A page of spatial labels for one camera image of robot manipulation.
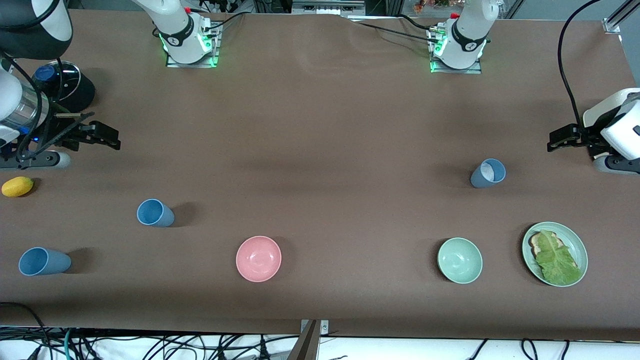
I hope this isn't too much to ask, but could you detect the blue plastic cup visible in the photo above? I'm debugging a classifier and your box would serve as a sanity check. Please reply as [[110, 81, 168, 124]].
[[18, 247, 72, 277], [470, 158, 506, 189], [137, 198, 175, 228]]

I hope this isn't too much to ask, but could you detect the yellow lemon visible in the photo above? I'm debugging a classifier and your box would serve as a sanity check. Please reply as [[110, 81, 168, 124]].
[[1, 176, 34, 198]]

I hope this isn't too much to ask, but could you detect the toasted bread slice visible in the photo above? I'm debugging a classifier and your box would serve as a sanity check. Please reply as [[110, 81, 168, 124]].
[[530, 231, 583, 273]]

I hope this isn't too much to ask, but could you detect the mint green plate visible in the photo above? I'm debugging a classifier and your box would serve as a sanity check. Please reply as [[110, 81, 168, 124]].
[[522, 221, 589, 288]]

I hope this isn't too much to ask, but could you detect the green lettuce leaf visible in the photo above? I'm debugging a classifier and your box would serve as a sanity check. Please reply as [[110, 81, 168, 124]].
[[535, 230, 583, 287]]

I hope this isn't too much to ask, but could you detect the mint green bowl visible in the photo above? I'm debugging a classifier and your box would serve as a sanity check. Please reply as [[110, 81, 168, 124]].
[[437, 237, 484, 284]]

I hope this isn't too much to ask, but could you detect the pink bowl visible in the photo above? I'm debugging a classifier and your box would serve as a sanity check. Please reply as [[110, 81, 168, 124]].
[[236, 236, 282, 283]]

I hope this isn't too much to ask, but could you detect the dark angled bar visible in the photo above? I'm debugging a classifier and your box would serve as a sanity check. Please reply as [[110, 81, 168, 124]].
[[286, 320, 321, 360]]

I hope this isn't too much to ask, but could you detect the black pot with blue handle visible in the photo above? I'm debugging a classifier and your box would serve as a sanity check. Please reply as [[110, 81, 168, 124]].
[[32, 62, 96, 114]]

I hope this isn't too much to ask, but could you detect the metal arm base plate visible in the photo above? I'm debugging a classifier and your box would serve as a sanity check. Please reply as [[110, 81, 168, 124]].
[[165, 22, 221, 69], [429, 27, 484, 75]]

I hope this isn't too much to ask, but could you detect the black looped cable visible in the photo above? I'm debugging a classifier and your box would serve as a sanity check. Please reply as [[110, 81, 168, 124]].
[[0, 301, 51, 360]]

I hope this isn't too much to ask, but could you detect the black arm base cable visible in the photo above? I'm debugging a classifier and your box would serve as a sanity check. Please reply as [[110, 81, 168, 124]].
[[350, 19, 441, 44], [202, 11, 247, 32]]

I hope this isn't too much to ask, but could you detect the aluminium frame crossbar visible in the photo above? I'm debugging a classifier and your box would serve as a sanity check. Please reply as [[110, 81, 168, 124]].
[[291, 0, 366, 16]]

